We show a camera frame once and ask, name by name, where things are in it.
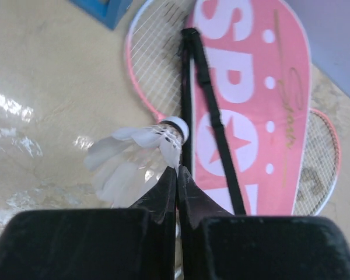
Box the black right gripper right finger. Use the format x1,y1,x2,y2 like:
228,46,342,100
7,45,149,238
177,166,350,279

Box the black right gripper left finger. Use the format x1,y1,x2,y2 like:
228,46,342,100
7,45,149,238
0,168,177,279

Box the white feather shuttlecock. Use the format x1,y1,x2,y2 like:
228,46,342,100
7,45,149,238
83,116,190,208

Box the pink badminton racket right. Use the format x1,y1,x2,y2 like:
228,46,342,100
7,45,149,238
293,108,341,216

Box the pink badminton racket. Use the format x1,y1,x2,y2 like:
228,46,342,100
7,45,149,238
124,1,194,122
293,108,341,216

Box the pink badminton racket left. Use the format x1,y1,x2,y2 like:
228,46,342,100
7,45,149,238
124,1,194,122

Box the pink racket cover bag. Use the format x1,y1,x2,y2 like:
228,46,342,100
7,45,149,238
185,1,311,215

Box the blue shelf unit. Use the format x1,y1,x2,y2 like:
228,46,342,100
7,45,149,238
71,0,132,30

